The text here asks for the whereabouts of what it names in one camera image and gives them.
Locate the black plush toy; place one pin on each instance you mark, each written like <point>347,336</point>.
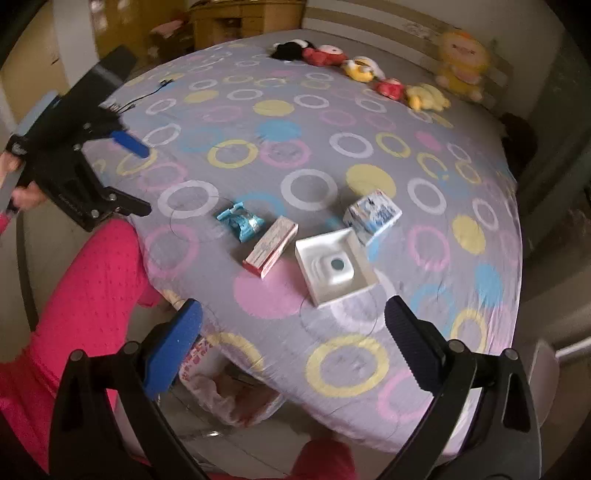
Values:
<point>292,50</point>

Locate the grey circle-patterned bed sheet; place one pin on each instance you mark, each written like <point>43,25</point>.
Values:
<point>228,124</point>

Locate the blue foil snack wrapper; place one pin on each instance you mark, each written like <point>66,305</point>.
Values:
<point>244,224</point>

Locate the large yellow plush doll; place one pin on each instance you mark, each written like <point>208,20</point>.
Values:
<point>463,64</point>

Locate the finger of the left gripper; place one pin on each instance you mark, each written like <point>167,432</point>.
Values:
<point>126,204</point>
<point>130,143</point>

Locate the yellow round plush toy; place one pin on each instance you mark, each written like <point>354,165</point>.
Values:
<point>363,69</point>

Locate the white plastic tray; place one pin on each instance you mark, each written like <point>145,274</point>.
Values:
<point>334,266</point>

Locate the red white medicine box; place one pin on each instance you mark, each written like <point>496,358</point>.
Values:
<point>270,247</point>

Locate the red white plush toy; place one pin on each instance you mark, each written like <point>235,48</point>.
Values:
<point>325,55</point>

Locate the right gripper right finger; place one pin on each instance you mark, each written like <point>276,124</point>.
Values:
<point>503,439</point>

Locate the grey plastic bin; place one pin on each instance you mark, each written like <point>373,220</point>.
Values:
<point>543,371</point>

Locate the yellow duck plush toy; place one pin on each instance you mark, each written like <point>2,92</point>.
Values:
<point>426,97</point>

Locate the wooden cabinet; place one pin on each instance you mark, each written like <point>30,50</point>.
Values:
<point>215,22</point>

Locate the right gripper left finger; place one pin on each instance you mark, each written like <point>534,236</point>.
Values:
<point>106,423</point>

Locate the person left hand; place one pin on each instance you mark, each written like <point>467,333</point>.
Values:
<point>24,198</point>

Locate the blue white milk carton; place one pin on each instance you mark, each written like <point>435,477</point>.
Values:
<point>371,216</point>

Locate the small red plush toy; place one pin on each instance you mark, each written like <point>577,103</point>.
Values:
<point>391,88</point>

